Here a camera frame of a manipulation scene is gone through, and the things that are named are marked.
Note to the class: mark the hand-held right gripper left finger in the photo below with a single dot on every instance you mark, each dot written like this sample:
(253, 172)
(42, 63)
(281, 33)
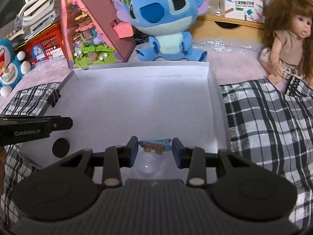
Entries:
(134, 150)

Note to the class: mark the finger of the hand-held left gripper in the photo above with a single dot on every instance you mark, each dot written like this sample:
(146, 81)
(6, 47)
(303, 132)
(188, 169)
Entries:
(62, 123)

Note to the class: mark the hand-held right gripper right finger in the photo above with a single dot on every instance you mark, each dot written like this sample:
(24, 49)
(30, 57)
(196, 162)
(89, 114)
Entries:
(176, 150)

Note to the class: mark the light blue hair clip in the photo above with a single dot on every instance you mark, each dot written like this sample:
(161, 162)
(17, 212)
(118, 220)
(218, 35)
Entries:
(154, 145)

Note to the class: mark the white cardboard box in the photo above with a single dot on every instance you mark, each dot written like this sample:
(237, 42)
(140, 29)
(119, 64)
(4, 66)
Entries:
(146, 102)

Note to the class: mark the black round disc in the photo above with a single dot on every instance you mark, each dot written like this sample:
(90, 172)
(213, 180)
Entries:
(60, 148)

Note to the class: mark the black binder clip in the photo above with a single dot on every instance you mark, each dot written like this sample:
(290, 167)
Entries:
(55, 99)

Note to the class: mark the blue robot cat plush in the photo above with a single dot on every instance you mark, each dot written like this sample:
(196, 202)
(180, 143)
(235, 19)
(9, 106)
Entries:
(9, 73)

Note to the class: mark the black white plaid blanket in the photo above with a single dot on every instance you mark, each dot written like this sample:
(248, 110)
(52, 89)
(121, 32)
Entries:
(256, 127)

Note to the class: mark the red plastic basket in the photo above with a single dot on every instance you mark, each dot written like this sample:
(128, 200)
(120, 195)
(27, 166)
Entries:
(49, 39)

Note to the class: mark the pink triangular miniature house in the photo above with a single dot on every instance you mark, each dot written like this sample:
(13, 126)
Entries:
(97, 17)

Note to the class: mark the pink fuzzy blanket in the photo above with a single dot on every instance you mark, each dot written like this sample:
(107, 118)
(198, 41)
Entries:
(234, 53)

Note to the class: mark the stack of books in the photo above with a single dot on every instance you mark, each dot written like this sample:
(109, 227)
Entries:
(36, 5)

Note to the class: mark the wooden drawer box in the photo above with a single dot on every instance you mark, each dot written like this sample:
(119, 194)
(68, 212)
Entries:
(207, 29)

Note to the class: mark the dark monitor screen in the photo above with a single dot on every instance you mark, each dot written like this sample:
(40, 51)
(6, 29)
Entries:
(9, 2)

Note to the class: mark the blue alien plush toy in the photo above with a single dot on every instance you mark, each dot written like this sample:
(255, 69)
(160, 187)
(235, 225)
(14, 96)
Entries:
(168, 17)

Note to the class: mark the long-haired baby doll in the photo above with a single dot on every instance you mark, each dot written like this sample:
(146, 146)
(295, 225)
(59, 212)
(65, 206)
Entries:
(291, 46)

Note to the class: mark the white pencil-print box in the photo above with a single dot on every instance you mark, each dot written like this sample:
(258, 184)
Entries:
(239, 5)

